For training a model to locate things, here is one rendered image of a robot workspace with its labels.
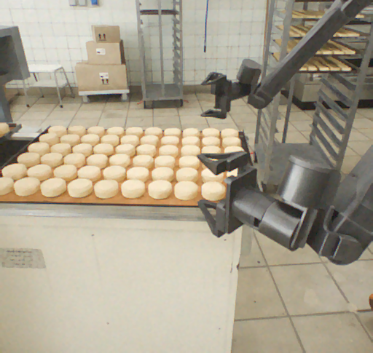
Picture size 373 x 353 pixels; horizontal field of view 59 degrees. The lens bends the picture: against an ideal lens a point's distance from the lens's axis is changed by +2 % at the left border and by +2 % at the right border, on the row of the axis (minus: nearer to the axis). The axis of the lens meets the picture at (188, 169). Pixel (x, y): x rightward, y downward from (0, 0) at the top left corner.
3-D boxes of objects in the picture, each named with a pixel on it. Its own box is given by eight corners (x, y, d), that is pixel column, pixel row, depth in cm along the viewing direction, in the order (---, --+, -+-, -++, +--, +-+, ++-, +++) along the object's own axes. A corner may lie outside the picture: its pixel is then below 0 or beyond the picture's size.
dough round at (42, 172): (51, 169, 79) (49, 162, 78) (53, 179, 76) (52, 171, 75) (28, 174, 78) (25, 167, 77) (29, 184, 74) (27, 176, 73)
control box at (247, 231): (236, 254, 83) (240, 209, 76) (231, 200, 104) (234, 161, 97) (251, 255, 82) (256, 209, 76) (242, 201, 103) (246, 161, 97)
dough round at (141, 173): (128, 173, 78) (127, 166, 77) (149, 173, 78) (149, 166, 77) (126, 184, 73) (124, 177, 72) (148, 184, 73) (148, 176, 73)
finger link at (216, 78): (194, 75, 99) (215, 70, 104) (194, 98, 102) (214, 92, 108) (210, 78, 94) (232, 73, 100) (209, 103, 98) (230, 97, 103)
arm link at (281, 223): (291, 258, 43) (309, 252, 48) (309, 211, 42) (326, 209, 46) (249, 233, 48) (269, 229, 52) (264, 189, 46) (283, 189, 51)
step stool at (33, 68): (75, 97, 442) (68, 62, 420) (63, 108, 403) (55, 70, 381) (41, 97, 443) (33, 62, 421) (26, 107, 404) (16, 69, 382)
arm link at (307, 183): (358, 266, 45) (323, 236, 53) (393, 187, 42) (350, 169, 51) (277, 248, 42) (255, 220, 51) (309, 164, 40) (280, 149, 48)
